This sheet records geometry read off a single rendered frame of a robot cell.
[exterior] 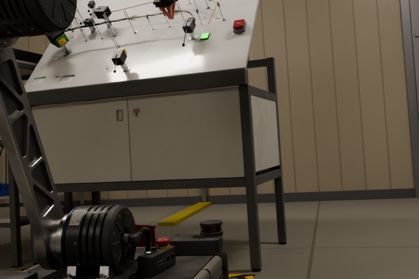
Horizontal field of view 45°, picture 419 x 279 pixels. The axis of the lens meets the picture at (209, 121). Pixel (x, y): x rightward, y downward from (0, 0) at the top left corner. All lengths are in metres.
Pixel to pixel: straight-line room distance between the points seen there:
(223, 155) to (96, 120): 0.66
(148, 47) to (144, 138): 0.46
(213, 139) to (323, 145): 2.41
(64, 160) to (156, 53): 0.69
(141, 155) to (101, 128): 0.25
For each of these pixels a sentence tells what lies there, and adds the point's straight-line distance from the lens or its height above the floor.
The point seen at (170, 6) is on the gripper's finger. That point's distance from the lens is 2.19.
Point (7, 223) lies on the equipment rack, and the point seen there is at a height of 0.22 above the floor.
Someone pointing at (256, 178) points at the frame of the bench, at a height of 0.39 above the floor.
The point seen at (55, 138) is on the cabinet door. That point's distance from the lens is 2.61.
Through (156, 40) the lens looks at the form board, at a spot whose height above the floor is 1.08.
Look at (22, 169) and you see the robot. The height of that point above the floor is 0.52.
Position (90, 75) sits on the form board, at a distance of 2.53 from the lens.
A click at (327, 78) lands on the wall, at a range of 4.56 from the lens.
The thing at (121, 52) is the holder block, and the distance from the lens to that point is 2.38.
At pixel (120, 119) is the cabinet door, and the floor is 0.70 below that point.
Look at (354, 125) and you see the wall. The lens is 4.53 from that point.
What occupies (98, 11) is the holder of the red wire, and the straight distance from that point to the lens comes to 2.77.
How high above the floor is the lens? 0.55
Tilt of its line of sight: 3 degrees up
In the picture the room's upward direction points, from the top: 3 degrees counter-clockwise
